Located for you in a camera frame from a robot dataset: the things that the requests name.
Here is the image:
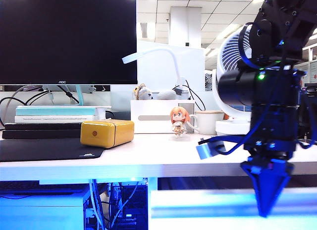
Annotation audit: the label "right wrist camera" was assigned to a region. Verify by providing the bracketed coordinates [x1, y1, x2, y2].
[196, 137, 227, 160]

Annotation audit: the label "black AOC monitor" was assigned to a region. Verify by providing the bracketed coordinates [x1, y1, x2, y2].
[0, 0, 138, 86]

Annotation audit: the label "white tissue box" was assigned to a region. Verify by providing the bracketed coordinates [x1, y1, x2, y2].
[130, 99, 196, 134]

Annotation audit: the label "beige grey plush toy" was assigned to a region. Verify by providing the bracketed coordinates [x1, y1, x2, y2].
[133, 83, 154, 101]

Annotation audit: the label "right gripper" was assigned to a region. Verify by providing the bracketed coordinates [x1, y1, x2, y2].
[241, 137, 298, 218]

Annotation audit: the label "black monitor cable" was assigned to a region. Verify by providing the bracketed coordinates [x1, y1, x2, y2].
[57, 85, 80, 104]

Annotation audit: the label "black flat box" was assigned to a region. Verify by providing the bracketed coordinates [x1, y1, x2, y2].
[1, 130, 82, 140]
[4, 123, 82, 131]

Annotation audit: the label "white book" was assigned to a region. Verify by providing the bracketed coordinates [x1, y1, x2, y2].
[14, 115, 97, 123]

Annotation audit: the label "white hanging cables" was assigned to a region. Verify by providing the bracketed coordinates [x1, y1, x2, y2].
[89, 179, 105, 230]

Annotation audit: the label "small white background fan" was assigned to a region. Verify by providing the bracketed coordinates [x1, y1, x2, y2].
[205, 73, 213, 92]

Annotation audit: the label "teal book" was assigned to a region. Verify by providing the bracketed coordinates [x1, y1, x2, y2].
[15, 108, 97, 116]

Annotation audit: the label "black computer tower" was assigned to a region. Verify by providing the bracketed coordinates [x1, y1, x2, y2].
[108, 182, 149, 230]

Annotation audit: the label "black mouse pad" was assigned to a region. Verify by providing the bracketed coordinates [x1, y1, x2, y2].
[0, 138, 105, 163]

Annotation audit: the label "black lamp cable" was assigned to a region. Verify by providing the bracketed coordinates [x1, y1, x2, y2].
[184, 80, 206, 112]

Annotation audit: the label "white gooseneck desk lamp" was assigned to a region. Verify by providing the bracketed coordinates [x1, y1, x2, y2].
[122, 47, 190, 101]

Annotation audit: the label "yellow tin box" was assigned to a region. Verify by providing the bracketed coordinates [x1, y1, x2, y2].
[80, 119, 135, 149]

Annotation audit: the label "white desk drawer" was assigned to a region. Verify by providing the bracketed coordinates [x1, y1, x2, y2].
[149, 187, 317, 230]

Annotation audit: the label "white square pillar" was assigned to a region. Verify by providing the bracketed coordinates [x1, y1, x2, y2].
[169, 6, 203, 49]

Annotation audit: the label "white partition panel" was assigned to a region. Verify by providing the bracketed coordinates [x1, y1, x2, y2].
[137, 41, 206, 92]

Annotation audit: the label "white mug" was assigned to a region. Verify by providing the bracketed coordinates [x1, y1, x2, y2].
[189, 111, 225, 136]

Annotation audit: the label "black looped cable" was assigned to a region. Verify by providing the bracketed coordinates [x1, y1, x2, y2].
[0, 90, 50, 126]

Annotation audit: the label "orange-haired anime figure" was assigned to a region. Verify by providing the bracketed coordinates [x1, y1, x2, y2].
[169, 107, 191, 138]

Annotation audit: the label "white desk fan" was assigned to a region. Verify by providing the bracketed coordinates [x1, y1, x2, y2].
[211, 24, 261, 137]

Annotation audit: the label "white pedestal cabinet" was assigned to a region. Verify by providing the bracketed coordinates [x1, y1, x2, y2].
[0, 190, 91, 230]

